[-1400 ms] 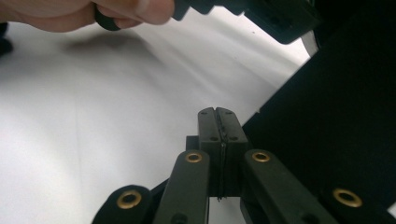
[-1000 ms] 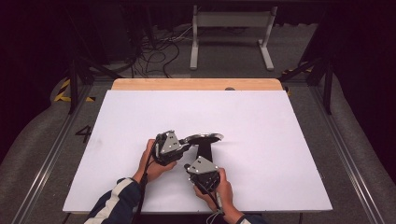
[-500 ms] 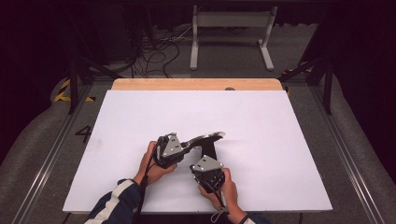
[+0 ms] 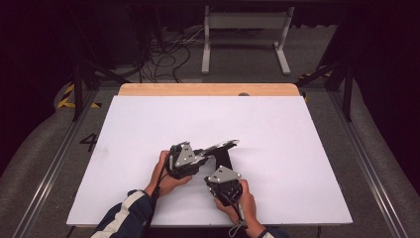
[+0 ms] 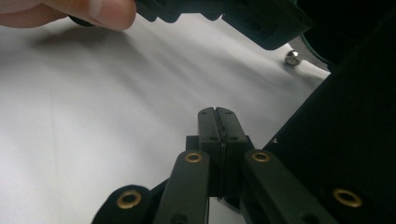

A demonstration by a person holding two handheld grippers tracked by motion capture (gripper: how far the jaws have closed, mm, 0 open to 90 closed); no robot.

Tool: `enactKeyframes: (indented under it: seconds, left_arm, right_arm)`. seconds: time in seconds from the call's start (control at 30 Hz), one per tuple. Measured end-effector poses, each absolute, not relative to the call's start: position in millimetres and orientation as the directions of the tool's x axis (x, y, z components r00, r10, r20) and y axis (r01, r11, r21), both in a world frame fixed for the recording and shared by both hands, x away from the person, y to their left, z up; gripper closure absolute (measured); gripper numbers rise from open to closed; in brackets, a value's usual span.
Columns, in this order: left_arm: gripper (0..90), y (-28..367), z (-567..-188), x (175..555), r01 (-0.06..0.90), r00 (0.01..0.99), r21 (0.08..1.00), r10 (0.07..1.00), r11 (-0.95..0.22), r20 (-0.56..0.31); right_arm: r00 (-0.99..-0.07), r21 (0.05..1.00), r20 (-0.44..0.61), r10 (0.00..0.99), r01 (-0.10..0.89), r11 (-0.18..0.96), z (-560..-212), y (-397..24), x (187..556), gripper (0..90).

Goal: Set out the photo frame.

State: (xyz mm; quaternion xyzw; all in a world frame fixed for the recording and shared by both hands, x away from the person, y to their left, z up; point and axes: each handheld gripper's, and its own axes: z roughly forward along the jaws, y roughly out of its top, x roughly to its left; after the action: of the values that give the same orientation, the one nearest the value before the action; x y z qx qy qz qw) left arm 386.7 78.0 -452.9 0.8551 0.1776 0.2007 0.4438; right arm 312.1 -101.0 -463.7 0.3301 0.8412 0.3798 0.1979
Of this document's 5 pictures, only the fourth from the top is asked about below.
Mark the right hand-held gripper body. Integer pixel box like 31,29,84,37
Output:
203,165,245,208

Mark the black metal stand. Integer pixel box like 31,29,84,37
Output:
69,9,132,122
294,49,357,123

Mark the grey metal desk frame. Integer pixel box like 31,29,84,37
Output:
200,5,296,76

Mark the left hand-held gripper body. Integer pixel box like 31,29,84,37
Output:
165,141,209,180

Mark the tangle of black floor cables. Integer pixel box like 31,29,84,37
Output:
138,28,206,84

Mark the aluminium floor rail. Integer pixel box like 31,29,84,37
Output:
12,88,101,238
326,90,409,238

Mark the wooden table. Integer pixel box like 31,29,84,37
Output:
118,82,301,97

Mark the oval silver picture frame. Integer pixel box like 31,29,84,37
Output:
201,139,241,174

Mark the hand-held gripper cable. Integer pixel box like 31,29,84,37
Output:
219,192,248,238
141,154,173,238

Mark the left hand-held gripper cable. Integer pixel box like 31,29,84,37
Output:
141,154,173,238

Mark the person's right hand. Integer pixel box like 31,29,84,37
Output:
213,178,265,238

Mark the right hand-held gripper cable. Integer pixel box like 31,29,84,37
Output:
219,192,248,238

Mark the person's left hand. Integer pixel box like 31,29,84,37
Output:
144,150,193,198

